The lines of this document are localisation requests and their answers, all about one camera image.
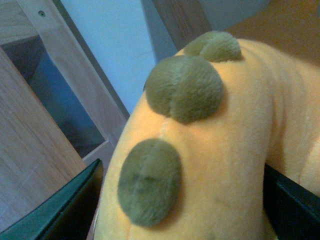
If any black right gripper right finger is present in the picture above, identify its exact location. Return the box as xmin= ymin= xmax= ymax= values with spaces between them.
xmin=263 ymin=164 xmax=320 ymax=240

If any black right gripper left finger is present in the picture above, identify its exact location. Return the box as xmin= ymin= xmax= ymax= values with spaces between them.
xmin=0 ymin=159 xmax=103 ymax=240

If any orange plush dinosaur toy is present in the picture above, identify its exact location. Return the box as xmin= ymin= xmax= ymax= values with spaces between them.
xmin=93 ymin=31 xmax=320 ymax=240

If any wooden cabinet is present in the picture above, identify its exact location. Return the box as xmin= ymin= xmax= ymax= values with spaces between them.
xmin=0 ymin=0 xmax=128 ymax=230

